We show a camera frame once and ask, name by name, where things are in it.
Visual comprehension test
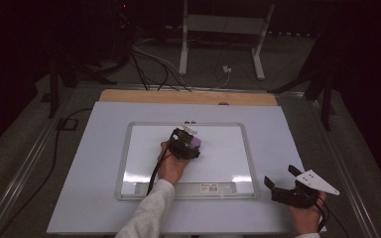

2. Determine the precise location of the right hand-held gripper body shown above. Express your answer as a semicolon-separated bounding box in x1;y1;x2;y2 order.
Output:
271;169;341;209

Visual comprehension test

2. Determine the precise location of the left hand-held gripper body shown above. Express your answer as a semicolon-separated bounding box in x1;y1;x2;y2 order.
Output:
167;124;198;161

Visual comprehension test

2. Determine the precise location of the white whiteboard with grey frame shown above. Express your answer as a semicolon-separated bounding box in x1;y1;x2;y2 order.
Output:
113;122;260;201

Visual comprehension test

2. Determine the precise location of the person's left hand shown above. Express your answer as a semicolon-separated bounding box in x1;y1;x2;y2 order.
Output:
157;141;191;186

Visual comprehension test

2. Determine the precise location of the person's right hand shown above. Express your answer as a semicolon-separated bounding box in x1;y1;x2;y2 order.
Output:
287;191;328;235

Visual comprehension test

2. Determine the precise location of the wooden table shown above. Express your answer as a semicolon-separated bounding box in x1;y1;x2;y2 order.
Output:
98;88;279;107

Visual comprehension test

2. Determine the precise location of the black stand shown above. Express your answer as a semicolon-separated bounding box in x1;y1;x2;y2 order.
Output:
41;54;117;119
267;33;338;132

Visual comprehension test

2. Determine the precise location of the large white sheet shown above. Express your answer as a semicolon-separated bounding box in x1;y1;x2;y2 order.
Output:
46;100;327;236

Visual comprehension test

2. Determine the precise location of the white metal stand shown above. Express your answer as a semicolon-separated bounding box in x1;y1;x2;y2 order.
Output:
178;0;276;81

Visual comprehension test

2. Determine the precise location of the right hand-held gripper black cable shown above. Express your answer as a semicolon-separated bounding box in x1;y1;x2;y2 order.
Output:
315;195;331;233

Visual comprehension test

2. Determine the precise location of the hand-held gripper black cable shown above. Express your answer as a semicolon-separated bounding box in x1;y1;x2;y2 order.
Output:
315;195;331;233
146;151;174;196

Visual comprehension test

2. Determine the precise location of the left hand-held gripper black cable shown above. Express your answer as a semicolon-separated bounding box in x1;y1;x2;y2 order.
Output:
146;151;174;196

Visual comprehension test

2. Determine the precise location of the metal floor rail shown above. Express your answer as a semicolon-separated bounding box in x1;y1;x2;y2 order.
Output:
306;95;381;238
0;86;80;238

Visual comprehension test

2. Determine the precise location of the black cable bundle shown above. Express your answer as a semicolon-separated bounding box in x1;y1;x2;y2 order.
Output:
128;49;192;92

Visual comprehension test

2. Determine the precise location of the white cable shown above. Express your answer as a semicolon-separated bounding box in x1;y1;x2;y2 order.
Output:
132;38;232;91

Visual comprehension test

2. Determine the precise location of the black floor cable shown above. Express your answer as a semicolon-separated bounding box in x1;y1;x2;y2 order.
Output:
0;107;94;238

